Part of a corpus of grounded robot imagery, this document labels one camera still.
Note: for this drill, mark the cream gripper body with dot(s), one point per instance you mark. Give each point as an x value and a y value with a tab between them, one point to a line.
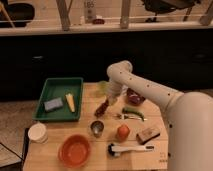
114	90

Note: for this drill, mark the dark red grape bunch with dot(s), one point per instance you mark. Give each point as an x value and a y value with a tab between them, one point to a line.
101	109

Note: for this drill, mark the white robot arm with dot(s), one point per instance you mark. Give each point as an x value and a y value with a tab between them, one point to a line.
190	117

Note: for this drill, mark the dark maroon bowl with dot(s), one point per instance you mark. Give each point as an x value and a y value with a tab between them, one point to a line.
134	98

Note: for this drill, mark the red orange bowl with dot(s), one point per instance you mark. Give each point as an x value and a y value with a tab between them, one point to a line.
75	151

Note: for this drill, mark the green translucent cup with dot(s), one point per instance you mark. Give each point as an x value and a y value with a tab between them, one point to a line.
102	87

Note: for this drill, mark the green chili pepper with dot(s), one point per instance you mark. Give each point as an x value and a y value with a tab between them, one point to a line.
127	110

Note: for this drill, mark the small metal cup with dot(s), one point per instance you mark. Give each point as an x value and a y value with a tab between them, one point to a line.
97	128

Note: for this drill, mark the orange fruit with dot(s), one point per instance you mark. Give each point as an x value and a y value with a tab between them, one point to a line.
123	132

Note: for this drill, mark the yellow corn piece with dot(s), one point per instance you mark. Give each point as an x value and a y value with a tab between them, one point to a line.
70	101

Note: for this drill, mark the wooden block brush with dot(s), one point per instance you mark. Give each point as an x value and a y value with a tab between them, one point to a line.
147	134

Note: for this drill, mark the white black dish brush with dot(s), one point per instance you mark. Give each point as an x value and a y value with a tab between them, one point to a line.
117	150

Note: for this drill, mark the green plastic tray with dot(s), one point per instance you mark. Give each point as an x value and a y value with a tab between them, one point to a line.
59	88

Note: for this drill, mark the grey blue sponge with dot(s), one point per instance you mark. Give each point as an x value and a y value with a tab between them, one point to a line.
53	104

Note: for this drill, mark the white paper cup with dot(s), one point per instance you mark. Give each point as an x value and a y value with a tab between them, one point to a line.
38	133

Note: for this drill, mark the black office chair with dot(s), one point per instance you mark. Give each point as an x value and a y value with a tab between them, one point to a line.
168	6

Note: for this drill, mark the black chair left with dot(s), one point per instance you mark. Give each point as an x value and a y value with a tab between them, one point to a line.
20	13

